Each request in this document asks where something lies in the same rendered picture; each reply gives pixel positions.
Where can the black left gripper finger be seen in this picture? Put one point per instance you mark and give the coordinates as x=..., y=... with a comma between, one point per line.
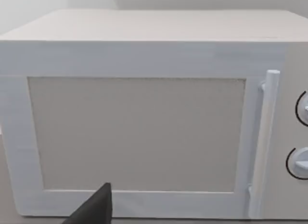
x=98, y=207

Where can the pale microwave door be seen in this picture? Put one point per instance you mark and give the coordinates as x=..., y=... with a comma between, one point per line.
x=134, y=137

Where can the pale microwave oven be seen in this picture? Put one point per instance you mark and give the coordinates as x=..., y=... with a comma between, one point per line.
x=154, y=26

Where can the pale microwave knob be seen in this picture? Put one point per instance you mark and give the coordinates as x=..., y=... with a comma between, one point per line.
x=304, y=108
x=299, y=162

